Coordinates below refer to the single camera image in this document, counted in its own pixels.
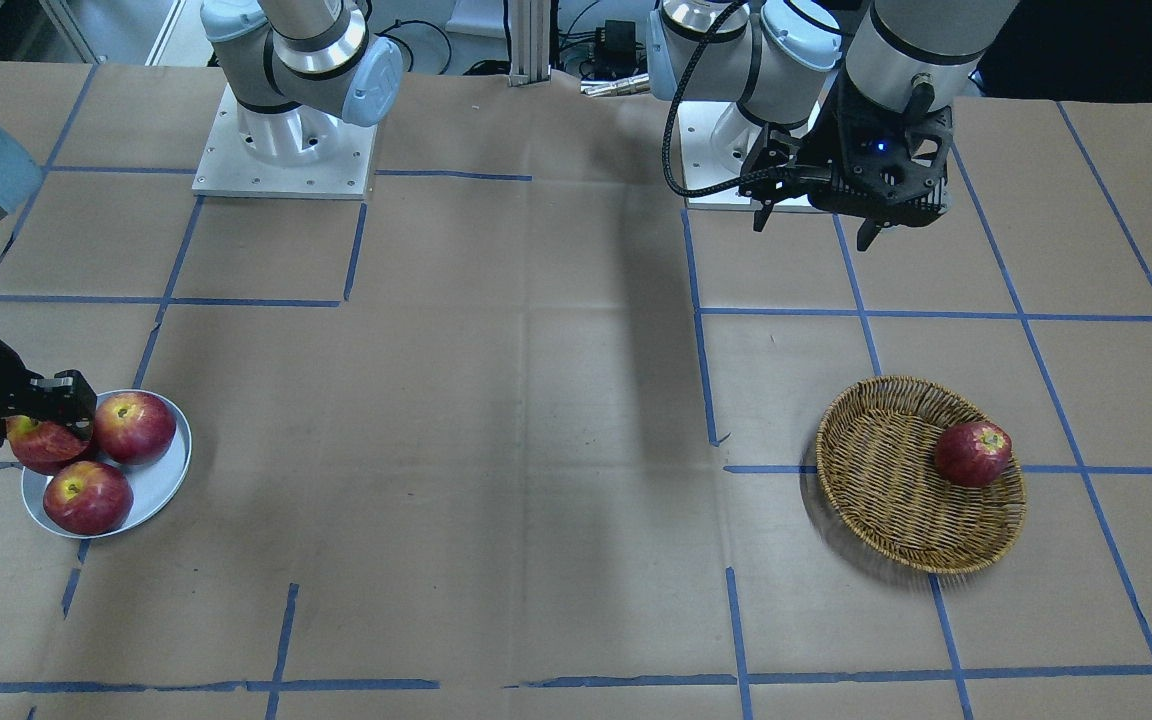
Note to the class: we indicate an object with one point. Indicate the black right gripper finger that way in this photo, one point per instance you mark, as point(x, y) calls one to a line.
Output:
point(66, 399)

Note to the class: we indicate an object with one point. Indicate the red apple on plate front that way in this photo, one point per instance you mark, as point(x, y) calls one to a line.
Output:
point(89, 498)

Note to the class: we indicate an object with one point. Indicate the red apple on plate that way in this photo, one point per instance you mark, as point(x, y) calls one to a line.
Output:
point(51, 468)
point(134, 427)
point(89, 498)

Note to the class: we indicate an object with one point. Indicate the red apple on plate back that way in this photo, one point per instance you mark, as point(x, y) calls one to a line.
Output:
point(134, 427)

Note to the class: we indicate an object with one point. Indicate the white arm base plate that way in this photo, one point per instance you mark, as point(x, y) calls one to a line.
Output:
point(715, 138)
point(302, 153)

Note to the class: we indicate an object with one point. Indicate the aluminium frame post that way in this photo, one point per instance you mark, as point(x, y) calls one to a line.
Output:
point(529, 36)

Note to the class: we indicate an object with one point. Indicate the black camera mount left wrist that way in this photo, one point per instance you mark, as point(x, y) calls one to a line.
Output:
point(931, 138)

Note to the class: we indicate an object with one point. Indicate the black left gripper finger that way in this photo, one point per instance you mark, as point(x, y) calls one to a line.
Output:
point(870, 229)
point(771, 173)

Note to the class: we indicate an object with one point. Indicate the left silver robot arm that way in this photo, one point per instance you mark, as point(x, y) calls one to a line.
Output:
point(775, 59)

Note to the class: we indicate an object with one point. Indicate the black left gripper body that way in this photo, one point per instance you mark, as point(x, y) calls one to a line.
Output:
point(829, 143)

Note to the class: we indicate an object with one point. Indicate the red yellow apple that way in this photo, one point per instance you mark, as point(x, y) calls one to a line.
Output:
point(34, 440)

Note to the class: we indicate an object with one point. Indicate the light blue plate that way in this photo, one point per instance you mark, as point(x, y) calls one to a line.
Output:
point(153, 485)

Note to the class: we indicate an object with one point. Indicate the dark red apple in basket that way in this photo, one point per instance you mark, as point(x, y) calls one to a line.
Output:
point(972, 454)

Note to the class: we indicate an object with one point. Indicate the brown wicker basket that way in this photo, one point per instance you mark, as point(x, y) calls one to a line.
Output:
point(873, 450)

